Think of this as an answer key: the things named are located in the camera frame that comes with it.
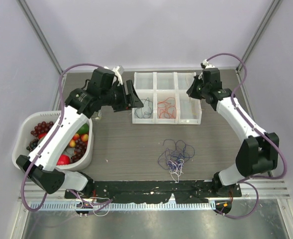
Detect green lime fruit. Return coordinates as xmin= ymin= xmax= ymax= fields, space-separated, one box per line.
xmin=77 ymin=123 xmax=90 ymax=135

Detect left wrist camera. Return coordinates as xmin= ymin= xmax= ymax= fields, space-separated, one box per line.
xmin=112 ymin=65 xmax=124 ymax=85

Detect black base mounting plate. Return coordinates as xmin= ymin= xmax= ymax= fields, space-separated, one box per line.
xmin=64 ymin=179 xmax=243 ymax=204

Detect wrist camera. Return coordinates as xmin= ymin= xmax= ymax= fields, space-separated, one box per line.
xmin=200 ymin=59 xmax=215 ymax=70
xmin=112 ymin=65 xmax=124 ymax=85

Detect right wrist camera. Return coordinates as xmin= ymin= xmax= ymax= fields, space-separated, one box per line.
xmin=200 ymin=59 xmax=215 ymax=70

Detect white slotted cable duct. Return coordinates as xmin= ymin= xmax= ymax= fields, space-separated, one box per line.
xmin=40 ymin=201 xmax=215 ymax=211

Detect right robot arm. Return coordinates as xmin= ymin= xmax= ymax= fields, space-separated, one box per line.
xmin=187 ymin=68 xmax=279 ymax=197

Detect dark grape bunch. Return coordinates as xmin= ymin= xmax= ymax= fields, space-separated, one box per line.
xmin=26 ymin=139 xmax=39 ymax=152

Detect orange cable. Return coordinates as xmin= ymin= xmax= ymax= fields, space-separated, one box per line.
xmin=157 ymin=96 xmax=177 ymax=120

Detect red apple fruit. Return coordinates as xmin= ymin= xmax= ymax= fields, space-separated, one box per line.
xmin=56 ymin=154 xmax=71 ymax=166

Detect peach nectarine fruits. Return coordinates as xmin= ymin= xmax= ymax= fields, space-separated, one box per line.
xmin=68 ymin=133 xmax=89 ymax=148

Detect tangled multicolour cable pile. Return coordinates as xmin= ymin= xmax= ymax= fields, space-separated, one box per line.
xmin=157 ymin=138 xmax=195 ymax=184

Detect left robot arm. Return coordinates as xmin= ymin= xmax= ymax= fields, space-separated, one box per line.
xmin=16 ymin=68 xmax=143 ymax=199

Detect white plastic fruit basket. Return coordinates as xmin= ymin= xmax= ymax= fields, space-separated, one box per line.
xmin=11 ymin=111 xmax=94 ymax=171

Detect red grape bunch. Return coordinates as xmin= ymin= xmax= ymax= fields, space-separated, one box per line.
xmin=30 ymin=121 xmax=54 ymax=137

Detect black cable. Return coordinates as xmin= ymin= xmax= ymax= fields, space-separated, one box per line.
xmin=134 ymin=97 xmax=153 ymax=119

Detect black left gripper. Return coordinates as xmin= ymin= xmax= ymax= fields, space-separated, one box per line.
xmin=101 ymin=80 xmax=143 ymax=112

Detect white six-compartment organizer tray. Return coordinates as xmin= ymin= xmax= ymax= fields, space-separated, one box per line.
xmin=132 ymin=72 xmax=202 ymax=125

